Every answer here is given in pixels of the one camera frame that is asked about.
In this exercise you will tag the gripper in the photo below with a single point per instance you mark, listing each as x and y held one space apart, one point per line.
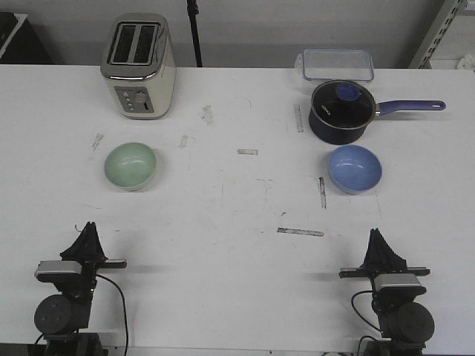
79 276
379 253

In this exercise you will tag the blue ceramic bowl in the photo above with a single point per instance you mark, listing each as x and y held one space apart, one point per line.
354 169

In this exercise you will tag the green ceramic bowl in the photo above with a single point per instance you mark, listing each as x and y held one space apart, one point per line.
130 166

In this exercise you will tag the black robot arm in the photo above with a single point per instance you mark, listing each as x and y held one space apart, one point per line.
62 318
404 325

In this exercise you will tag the dark blue saucepan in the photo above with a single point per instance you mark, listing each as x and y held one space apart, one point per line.
338 136

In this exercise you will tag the glass lid with blue knob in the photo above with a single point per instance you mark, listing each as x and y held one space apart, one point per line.
343 104

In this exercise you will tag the cream silver two-slot toaster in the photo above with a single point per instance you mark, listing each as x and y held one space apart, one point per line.
138 65

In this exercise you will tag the clear plastic food container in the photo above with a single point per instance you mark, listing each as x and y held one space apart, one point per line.
319 64

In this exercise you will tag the white slotted shelving rack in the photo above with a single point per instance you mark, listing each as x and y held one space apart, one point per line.
449 41

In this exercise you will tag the black tripod pole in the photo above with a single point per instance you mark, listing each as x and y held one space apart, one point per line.
193 11

